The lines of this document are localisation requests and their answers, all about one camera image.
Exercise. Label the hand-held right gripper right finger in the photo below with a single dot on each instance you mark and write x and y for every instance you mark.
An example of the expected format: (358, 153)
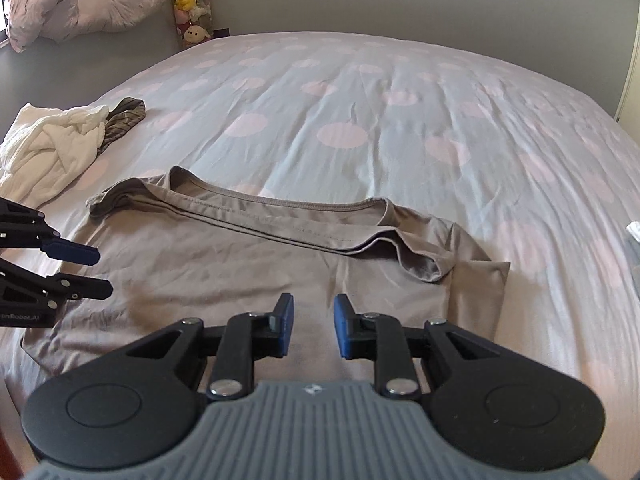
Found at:
(343, 327)

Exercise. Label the clear tube of plush toys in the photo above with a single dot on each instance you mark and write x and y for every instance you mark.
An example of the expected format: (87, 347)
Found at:
(190, 0)

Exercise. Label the cream furniture panel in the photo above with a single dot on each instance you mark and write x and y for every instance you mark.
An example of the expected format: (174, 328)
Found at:
(631, 75)

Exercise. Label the pale pink duvet bundle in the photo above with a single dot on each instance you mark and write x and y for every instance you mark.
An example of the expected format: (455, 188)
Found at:
(100, 5)

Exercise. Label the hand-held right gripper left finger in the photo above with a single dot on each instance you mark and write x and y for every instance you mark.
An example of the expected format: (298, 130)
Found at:
(286, 325)

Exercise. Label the white crinkled garment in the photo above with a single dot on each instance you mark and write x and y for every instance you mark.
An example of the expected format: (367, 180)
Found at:
(50, 145)

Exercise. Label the bed with polka dot sheet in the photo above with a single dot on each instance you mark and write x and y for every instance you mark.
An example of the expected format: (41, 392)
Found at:
(400, 110)

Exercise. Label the small black wall outlet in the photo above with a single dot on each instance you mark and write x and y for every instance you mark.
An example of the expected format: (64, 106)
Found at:
(221, 32)

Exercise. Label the brown striped garment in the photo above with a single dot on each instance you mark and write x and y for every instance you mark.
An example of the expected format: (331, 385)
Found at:
(122, 120)

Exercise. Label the taupe t-shirt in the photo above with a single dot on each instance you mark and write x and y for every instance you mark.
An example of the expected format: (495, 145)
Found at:
(200, 260)

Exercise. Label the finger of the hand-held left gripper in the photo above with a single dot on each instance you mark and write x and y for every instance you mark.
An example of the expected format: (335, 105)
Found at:
(75, 289)
(70, 252)

